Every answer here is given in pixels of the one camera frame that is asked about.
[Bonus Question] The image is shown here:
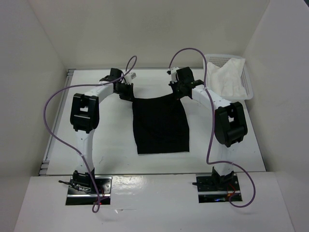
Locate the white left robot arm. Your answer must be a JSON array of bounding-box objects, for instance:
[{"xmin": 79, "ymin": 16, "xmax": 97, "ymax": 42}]
[{"xmin": 70, "ymin": 68, "xmax": 136, "ymax": 193}]

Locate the white plastic basket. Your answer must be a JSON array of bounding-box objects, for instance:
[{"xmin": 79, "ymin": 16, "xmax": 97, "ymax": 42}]
[{"xmin": 203, "ymin": 54, "xmax": 253, "ymax": 102}]

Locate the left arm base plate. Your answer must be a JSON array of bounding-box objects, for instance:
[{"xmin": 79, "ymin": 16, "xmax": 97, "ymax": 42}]
[{"xmin": 58, "ymin": 175, "xmax": 112, "ymax": 205}]

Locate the black skirt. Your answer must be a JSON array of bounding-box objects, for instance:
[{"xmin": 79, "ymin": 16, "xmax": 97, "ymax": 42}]
[{"xmin": 132, "ymin": 94, "xmax": 190, "ymax": 155}]

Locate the white skirt in basket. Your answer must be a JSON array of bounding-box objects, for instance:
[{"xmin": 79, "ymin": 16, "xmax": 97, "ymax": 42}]
[{"xmin": 206, "ymin": 58, "xmax": 247, "ymax": 99}]

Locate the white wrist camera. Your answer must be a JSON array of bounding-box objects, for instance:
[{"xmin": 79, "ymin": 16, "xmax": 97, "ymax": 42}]
[
  {"xmin": 124, "ymin": 72, "xmax": 136, "ymax": 85},
  {"xmin": 167, "ymin": 67, "xmax": 180, "ymax": 82}
]

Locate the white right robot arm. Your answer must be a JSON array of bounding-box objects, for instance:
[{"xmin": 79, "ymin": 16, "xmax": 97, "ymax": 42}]
[{"xmin": 167, "ymin": 67, "xmax": 248, "ymax": 190}]

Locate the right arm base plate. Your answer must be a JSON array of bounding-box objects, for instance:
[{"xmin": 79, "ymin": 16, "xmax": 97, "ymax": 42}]
[{"xmin": 192, "ymin": 174, "xmax": 242, "ymax": 203}]

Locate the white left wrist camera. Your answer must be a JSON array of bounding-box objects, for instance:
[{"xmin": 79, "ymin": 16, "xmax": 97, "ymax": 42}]
[{"xmin": 124, "ymin": 72, "xmax": 136, "ymax": 85}]

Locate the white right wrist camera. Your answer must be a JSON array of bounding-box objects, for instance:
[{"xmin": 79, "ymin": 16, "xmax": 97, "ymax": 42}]
[{"xmin": 167, "ymin": 67, "xmax": 180, "ymax": 82}]

